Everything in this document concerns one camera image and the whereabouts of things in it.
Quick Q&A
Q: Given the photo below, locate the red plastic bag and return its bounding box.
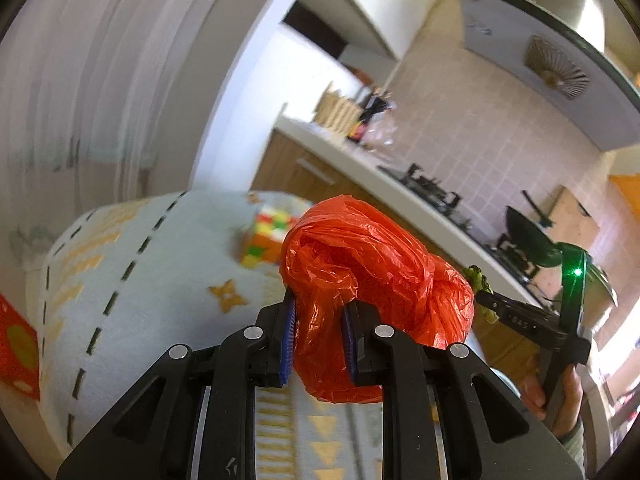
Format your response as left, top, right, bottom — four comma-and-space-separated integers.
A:
280, 195, 475, 403

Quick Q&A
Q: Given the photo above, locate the green vegetable scrap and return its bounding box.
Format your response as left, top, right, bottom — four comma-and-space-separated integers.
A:
462, 266, 499, 324

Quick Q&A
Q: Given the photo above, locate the person right hand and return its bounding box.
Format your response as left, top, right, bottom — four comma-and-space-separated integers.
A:
519, 364, 586, 441

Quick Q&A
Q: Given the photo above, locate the rubiks cube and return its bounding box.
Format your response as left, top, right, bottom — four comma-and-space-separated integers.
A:
241, 205, 299, 269

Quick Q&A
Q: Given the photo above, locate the black wok pan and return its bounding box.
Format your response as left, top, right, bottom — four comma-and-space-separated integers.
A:
506, 190, 562, 268

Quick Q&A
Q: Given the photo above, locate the wooden cutting board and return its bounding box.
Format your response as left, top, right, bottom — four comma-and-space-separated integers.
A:
542, 185, 600, 252

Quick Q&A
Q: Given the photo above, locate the black gas stove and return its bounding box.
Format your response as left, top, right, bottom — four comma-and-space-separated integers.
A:
376, 164, 535, 292

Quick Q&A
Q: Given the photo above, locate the patterned tablecloth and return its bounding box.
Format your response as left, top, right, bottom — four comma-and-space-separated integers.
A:
38, 191, 383, 479

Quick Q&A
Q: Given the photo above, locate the clear plastic bag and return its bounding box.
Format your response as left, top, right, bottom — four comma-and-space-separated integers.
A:
360, 110, 397, 148

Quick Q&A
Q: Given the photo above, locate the wicker basket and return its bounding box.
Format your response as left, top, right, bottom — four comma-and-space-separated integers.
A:
312, 84, 363, 136

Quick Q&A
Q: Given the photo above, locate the dark soy sauce bottle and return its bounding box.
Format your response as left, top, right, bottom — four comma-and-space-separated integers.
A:
347, 87, 390, 144

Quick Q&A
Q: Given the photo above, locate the red paper decoration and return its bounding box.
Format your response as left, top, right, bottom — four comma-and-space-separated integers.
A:
0, 296, 40, 401

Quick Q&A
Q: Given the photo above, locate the range hood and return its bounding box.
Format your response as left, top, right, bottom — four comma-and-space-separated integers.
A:
459, 0, 639, 152

